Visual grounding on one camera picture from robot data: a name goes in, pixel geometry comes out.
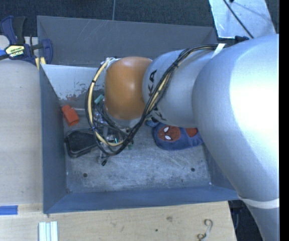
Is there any pale wood board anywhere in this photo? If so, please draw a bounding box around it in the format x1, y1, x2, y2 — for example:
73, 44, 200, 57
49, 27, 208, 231
0, 36, 45, 206

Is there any grey metal bin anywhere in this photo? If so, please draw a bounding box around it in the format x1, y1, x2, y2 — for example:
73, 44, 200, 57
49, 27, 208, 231
36, 15, 241, 214

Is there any black flat pouch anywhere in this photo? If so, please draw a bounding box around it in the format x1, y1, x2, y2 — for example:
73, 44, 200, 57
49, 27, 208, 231
64, 129, 100, 159

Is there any blue plush toy red face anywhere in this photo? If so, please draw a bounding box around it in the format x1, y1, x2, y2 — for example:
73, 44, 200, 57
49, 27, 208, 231
146, 119, 205, 151

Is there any small metal hook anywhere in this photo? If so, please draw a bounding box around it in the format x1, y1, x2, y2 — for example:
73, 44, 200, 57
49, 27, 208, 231
197, 218, 214, 241

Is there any red-orange small block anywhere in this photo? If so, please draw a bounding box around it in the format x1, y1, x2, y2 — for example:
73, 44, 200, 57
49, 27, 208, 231
61, 104, 80, 127

